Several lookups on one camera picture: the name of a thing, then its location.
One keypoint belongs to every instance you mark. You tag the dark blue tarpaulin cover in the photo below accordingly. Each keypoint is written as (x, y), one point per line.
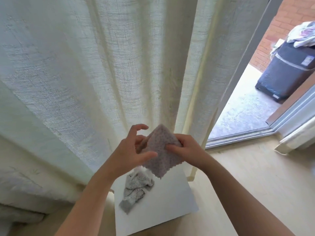
(285, 71)

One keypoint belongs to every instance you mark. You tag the person's right hand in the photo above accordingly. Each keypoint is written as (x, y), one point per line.
(192, 152)

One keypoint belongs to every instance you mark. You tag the person's left forearm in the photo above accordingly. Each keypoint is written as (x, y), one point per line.
(83, 209)

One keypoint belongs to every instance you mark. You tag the white linen curtain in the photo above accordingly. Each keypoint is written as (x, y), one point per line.
(98, 61)

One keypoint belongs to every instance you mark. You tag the pile of dotted cloths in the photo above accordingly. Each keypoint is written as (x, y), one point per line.
(160, 152)
(135, 189)

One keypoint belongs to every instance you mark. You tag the white table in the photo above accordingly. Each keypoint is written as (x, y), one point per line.
(167, 199)

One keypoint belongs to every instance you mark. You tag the person's right forearm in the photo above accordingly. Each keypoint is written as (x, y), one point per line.
(246, 201)

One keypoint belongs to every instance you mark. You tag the white sliding door frame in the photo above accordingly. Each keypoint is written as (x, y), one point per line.
(236, 95)

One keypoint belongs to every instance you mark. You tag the brown wooden board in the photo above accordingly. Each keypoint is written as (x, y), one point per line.
(293, 100)

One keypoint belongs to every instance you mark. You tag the person's left hand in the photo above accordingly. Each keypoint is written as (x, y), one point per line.
(125, 157)

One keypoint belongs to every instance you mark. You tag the white patterned cloth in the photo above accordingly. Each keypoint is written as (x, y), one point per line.
(302, 34)

